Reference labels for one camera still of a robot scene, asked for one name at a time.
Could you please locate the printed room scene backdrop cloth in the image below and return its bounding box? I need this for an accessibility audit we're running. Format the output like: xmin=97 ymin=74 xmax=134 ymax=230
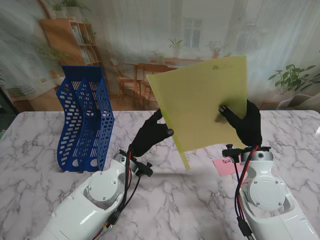
xmin=0 ymin=0 xmax=320 ymax=112

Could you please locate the pink paper receipt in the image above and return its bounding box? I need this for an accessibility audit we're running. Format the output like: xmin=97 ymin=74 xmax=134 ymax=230
xmin=212 ymin=156 xmax=245 ymax=177

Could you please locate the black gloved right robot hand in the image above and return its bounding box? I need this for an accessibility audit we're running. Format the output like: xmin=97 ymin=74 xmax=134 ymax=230
xmin=218 ymin=99 xmax=263 ymax=147

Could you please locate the yellow-green translucent file folder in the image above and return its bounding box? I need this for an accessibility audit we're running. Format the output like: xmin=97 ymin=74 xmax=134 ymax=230
xmin=146 ymin=55 xmax=248 ymax=171

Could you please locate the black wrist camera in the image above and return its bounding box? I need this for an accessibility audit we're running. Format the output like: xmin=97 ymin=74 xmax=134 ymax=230
xmin=136 ymin=161 xmax=154 ymax=178
xmin=222 ymin=143 xmax=245 ymax=163

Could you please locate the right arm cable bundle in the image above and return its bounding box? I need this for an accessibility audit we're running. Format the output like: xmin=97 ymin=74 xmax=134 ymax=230
xmin=233 ymin=146 xmax=260 ymax=238

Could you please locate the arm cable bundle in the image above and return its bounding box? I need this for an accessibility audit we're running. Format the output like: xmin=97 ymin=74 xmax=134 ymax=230
xmin=233 ymin=146 xmax=260 ymax=238
xmin=94 ymin=148 xmax=142 ymax=240

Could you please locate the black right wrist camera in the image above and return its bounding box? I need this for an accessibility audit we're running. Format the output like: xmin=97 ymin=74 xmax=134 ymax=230
xmin=222 ymin=143 xmax=245 ymax=163

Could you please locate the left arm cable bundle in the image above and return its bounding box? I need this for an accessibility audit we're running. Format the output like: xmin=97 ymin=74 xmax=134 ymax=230
xmin=94 ymin=148 xmax=142 ymax=240

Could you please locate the blue perforated plastic file rack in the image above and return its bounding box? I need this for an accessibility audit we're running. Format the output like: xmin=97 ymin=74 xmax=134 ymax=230
xmin=56 ymin=65 xmax=116 ymax=173

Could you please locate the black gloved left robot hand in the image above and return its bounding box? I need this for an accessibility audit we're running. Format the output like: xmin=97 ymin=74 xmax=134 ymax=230
xmin=129 ymin=109 xmax=175 ymax=158

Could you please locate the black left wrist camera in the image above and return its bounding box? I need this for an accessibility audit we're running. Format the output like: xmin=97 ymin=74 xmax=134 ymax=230
xmin=136 ymin=161 xmax=154 ymax=178

